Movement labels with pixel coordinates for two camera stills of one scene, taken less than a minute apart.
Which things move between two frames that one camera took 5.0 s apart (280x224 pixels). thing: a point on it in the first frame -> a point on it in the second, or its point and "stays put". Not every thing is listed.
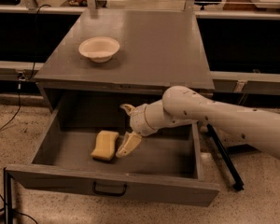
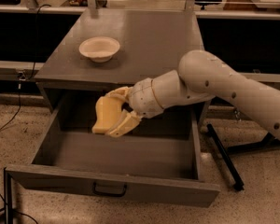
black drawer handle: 108,193 stays put
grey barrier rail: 224,81 stays put
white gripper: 139,119 -> 142,96
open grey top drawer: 165,165 stays put
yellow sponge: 105,146 -> 108,109
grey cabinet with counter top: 159,49 stays put
